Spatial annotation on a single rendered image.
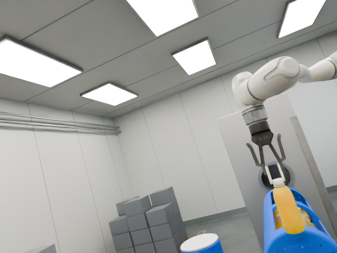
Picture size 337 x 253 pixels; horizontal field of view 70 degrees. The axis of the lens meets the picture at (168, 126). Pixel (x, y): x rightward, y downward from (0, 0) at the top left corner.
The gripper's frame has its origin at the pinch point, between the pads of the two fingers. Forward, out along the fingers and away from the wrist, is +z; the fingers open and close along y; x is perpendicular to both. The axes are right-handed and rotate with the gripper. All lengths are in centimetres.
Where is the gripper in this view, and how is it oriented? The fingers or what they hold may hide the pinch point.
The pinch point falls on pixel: (275, 173)
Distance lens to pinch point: 101.7
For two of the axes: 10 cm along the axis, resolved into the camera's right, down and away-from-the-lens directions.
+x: -4.3, -0.8, -9.0
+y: -8.7, 3.2, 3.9
